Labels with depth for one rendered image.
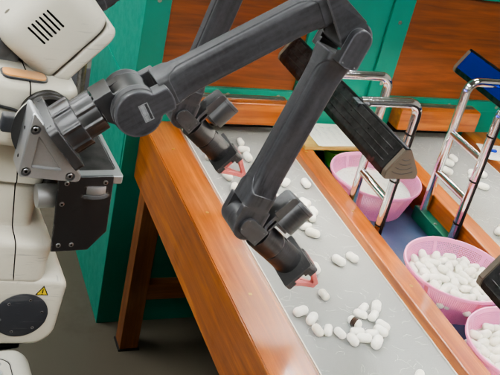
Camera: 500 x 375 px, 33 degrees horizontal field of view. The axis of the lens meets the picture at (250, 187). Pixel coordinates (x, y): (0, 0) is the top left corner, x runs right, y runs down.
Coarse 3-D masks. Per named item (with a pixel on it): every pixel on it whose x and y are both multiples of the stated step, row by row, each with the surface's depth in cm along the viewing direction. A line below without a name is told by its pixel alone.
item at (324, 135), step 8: (320, 128) 253; (328, 128) 254; (336, 128) 256; (312, 136) 247; (320, 136) 248; (328, 136) 249; (336, 136) 250; (344, 136) 252; (320, 144) 243; (328, 144) 244; (336, 144) 245; (344, 144) 247; (352, 144) 248
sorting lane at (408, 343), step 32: (224, 192) 216; (320, 192) 226; (320, 224) 212; (256, 256) 193; (320, 256) 199; (320, 288) 187; (352, 288) 190; (384, 288) 193; (320, 320) 177; (384, 320) 182; (416, 320) 184; (320, 352) 168; (352, 352) 170; (384, 352) 172; (416, 352) 174
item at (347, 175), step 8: (344, 168) 244; (352, 168) 246; (344, 176) 239; (352, 176) 239; (376, 176) 244; (352, 184) 236; (384, 184) 241; (400, 184) 244; (368, 192) 233; (400, 192) 237
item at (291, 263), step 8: (288, 240) 159; (288, 248) 157; (296, 248) 161; (280, 256) 157; (288, 256) 158; (296, 256) 159; (304, 256) 160; (272, 264) 159; (280, 264) 158; (288, 264) 158; (296, 264) 159; (304, 264) 159; (280, 272) 161; (288, 272) 160; (296, 272) 159; (304, 272) 158; (288, 280) 159; (296, 280) 158; (288, 288) 159
